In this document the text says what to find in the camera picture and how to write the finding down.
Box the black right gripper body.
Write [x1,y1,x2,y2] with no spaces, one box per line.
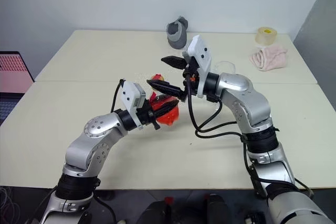
[182,57,201,102]

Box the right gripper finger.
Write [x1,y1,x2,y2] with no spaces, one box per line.
[160,55,188,71]
[145,79,188,102]

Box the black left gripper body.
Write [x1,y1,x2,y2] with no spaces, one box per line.
[138,102,161,131]

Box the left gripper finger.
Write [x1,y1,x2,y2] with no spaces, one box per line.
[154,97,181,108]
[153,105,178,118]

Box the clear bottle with red drink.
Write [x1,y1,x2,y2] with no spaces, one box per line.
[145,73,181,127]

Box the grey crumpled cup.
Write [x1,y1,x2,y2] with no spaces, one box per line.
[165,16,189,49]

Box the pink towel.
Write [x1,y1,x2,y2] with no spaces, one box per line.
[248,45,289,72]

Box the clear tape roll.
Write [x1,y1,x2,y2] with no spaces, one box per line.
[255,26,278,47]

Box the dark rounded shape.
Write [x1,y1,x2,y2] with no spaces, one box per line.
[141,196,182,224]
[204,194,237,224]

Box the laptop computer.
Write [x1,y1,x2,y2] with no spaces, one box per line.
[0,51,35,126]

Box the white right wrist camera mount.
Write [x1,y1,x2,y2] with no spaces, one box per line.
[183,35,213,99]

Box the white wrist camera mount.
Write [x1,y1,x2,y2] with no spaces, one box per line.
[120,79,146,130]
[183,35,213,99]

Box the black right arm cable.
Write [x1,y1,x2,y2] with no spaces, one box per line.
[183,73,314,201]

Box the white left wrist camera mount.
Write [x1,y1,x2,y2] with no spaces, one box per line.
[120,79,146,130]

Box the white thin cable bundle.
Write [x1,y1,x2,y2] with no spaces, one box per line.
[0,186,17,224]

